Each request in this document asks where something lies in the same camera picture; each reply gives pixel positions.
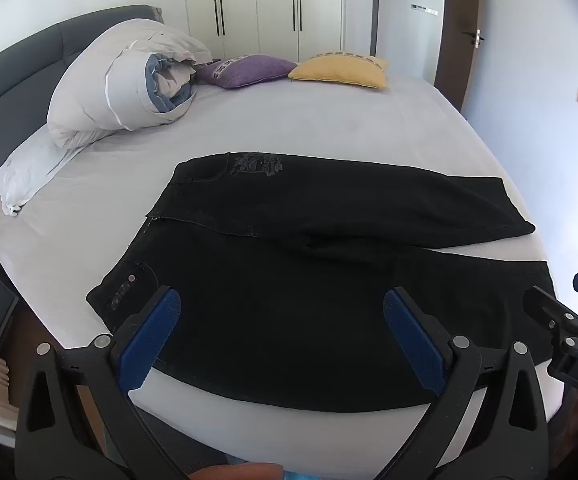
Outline yellow cushion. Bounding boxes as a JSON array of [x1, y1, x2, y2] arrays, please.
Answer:
[[288, 52, 390, 90]]

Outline white wardrobe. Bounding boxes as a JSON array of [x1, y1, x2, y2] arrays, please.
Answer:
[[183, 0, 377, 63]]

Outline white bed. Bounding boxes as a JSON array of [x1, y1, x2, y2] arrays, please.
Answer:
[[0, 67, 565, 466]]

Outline rolled white duvet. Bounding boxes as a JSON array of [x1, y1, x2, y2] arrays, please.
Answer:
[[46, 19, 215, 148]]

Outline grey padded headboard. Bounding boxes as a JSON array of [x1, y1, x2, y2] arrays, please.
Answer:
[[0, 5, 165, 211]]

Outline white pillow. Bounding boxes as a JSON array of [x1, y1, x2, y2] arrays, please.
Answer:
[[0, 125, 87, 217]]

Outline black pants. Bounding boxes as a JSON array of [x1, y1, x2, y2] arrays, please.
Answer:
[[86, 152, 557, 413]]

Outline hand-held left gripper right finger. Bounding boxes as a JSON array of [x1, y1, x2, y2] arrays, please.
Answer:
[[383, 286, 552, 480]]

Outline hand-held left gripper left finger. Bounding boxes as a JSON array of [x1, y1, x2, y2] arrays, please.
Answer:
[[13, 285, 190, 480]]

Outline purple cushion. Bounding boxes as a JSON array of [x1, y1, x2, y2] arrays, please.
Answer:
[[195, 54, 297, 89]]

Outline brown door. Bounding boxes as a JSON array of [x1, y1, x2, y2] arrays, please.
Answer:
[[434, 0, 481, 113]]

